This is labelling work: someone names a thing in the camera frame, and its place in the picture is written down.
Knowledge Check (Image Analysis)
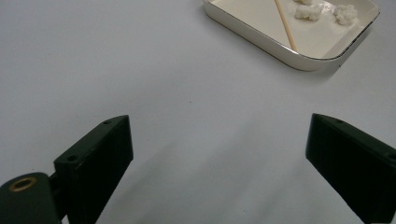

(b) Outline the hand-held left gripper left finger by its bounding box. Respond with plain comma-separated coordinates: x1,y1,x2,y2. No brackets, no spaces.
53,114,134,224

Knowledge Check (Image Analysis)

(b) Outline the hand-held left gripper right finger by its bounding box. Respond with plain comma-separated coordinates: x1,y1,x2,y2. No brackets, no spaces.
304,113,396,224

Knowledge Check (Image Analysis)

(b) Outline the thin wooden skewer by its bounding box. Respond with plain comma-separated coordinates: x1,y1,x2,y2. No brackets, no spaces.
273,0,299,52

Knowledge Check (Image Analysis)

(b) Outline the white fluffy food piece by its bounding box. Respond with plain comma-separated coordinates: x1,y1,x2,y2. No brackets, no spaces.
332,3,360,27
293,3,325,22

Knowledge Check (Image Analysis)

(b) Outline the white enamel tray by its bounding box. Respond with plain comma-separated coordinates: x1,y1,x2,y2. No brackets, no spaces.
203,0,381,72

